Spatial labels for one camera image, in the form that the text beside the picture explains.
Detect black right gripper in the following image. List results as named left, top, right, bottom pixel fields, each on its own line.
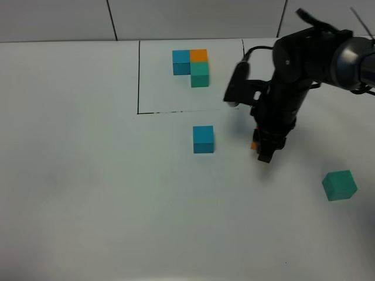
left=250, top=81, right=309, bottom=163

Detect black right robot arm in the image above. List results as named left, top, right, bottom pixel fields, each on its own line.
left=251, top=28, right=374, bottom=163

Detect green template block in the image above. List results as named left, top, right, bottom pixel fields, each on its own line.
left=190, top=62, right=210, bottom=87

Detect orange template block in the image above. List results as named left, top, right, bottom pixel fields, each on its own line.
left=190, top=49, right=208, bottom=63

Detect blue template block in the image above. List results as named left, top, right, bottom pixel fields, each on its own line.
left=172, top=50, right=190, bottom=76

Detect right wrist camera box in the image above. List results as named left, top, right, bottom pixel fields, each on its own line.
left=223, top=61, right=270, bottom=107

